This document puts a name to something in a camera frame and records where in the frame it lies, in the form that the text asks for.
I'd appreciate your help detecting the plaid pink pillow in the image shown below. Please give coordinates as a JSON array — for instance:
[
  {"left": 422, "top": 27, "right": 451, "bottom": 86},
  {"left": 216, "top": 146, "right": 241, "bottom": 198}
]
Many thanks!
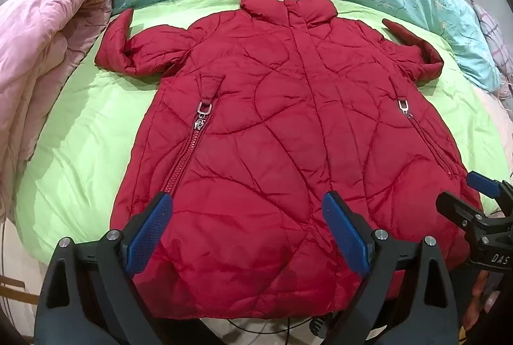
[{"left": 470, "top": 0, "right": 512, "bottom": 101}]

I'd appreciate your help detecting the red quilted puffer coat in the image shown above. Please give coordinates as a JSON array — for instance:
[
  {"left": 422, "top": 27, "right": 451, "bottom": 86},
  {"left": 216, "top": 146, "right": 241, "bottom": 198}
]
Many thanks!
[{"left": 95, "top": 0, "right": 481, "bottom": 319}]

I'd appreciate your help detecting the pink folded quilt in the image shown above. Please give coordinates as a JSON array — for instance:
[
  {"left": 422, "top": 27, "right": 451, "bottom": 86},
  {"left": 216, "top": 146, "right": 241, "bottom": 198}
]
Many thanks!
[{"left": 1, "top": 0, "right": 112, "bottom": 220}]

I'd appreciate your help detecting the black cable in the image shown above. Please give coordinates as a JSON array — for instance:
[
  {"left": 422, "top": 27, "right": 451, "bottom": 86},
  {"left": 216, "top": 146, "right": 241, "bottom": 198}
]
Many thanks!
[{"left": 223, "top": 314, "right": 322, "bottom": 345}]

